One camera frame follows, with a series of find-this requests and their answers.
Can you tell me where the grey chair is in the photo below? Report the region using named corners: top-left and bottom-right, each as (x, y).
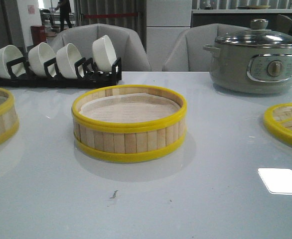
top-left (162, 23), bottom-right (245, 72)
top-left (49, 23), bottom-right (151, 72)

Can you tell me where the red bin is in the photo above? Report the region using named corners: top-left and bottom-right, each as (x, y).
top-left (30, 25), bottom-right (46, 46)

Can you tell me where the right grey chair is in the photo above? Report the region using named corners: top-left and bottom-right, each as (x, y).
top-left (162, 23), bottom-right (245, 72)

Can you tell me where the left grey chair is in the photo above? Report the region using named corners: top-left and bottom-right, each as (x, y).
top-left (49, 23), bottom-right (151, 72)

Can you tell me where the glass pot lid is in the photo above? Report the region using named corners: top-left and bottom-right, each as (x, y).
top-left (215, 19), bottom-right (292, 48)

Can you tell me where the grey electric cooking pot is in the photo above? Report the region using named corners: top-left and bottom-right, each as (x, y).
top-left (203, 43), bottom-right (292, 94)

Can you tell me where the white steamer liner paper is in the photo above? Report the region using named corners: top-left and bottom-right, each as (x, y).
top-left (80, 93), bottom-right (180, 123)

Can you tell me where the white bowl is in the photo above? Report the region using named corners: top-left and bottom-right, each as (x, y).
top-left (0, 45), bottom-right (23, 79)
top-left (56, 43), bottom-right (83, 79)
top-left (28, 42), bottom-right (56, 77)
top-left (92, 35), bottom-right (117, 72)

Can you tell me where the person in background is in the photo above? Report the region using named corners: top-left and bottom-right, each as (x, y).
top-left (55, 0), bottom-right (72, 32)

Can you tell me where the black bowl rack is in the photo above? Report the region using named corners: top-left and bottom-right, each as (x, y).
top-left (0, 57), bottom-right (122, 89)

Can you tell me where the white cabinet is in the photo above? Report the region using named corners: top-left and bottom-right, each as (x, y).
top-left (146, 0), bottom-right (192, 71)

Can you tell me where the woven bamboo steamer lid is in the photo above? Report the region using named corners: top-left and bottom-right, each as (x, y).
top-left (263, 103), bottom-right (292, 146)

